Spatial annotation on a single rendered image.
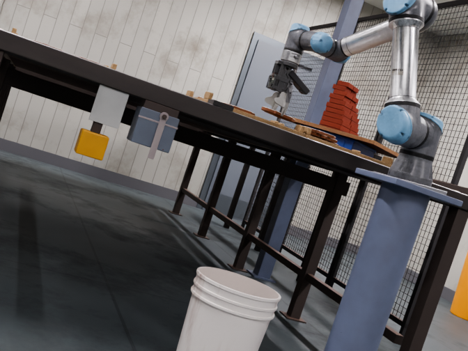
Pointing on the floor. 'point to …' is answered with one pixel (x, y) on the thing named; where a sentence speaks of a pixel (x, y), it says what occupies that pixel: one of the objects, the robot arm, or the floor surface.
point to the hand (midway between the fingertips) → (278, 114)
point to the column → (380, 262)
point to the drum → (462, 294)
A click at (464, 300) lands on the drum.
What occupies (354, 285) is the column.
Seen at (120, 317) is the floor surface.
